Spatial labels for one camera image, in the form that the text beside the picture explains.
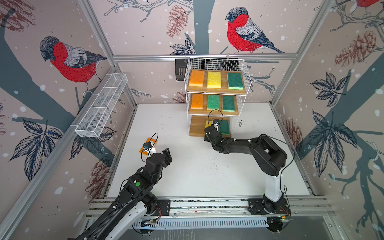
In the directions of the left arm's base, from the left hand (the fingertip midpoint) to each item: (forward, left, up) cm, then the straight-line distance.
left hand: (164, 151), depth 76 cm
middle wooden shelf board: (+21, -22, +8) cm, 31 cm away
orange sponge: (+26, -17, +10) cm, 33 cm away
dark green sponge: (+24, -36, -11) cm, 45 cm away
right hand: (+19, -24, -13) cm, 33 cm away
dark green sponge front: (+23, -35, +10) cm, 44 cm away
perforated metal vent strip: (-29, -18, -16) cm, 38 cm away
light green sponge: (+26, -27, +10) cm, 39 cm away
